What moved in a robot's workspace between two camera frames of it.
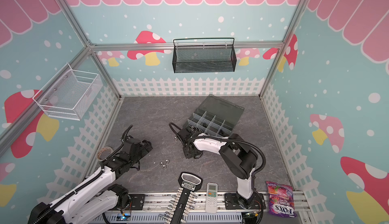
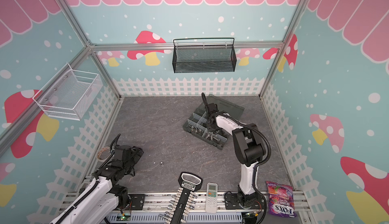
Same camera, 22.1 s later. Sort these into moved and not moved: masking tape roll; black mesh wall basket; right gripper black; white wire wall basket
Moved: right gripper black
Not moved: white wire wall basket; masking tape roll; black mesh wall basket
